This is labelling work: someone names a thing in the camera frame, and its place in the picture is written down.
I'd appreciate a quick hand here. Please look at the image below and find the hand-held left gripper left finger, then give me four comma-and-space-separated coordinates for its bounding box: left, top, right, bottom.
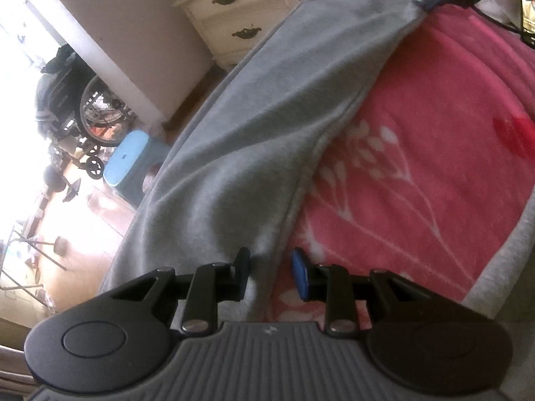
111, 247, 252, 335

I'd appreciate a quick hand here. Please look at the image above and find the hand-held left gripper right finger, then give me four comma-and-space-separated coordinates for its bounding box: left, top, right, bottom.
292, 247, 435, 337

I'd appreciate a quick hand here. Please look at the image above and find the black gold printed packet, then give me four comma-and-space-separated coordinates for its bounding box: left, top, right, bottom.
519, 0, 535, 34

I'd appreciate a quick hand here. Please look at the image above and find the pink floral blanket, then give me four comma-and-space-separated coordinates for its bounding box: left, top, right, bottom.
267, 0, 535, 330

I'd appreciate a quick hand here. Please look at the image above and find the light blue plastic stool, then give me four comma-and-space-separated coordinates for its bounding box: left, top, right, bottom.
103, 130, 170, 212

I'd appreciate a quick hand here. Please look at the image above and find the cream nightstand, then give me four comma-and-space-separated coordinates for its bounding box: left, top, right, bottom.
172, 0, 299, 70

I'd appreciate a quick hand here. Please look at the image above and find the black swivel chair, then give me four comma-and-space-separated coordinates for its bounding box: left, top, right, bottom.
44, 166, 82, 203

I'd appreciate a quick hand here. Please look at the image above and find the folding table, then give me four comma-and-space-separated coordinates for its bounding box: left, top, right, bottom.
0, 226, 68, 293

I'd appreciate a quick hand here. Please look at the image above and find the wheelchair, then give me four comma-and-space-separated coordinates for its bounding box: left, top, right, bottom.
35, 44, 138, 180

